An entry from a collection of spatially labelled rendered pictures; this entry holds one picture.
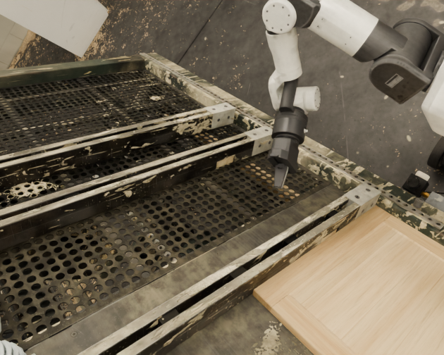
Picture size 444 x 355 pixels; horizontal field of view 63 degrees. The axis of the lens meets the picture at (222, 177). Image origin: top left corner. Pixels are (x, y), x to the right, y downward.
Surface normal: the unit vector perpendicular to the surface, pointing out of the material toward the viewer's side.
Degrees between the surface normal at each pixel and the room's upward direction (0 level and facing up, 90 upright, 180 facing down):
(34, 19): 90
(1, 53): 90
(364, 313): 57
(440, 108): 23
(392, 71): 65
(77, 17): 90
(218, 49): 0
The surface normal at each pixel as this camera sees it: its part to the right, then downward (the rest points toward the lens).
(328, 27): -0.46, 0.69
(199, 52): -0.55, -0.20
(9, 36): 0.57, 0.62
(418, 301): 0.13, -0.81
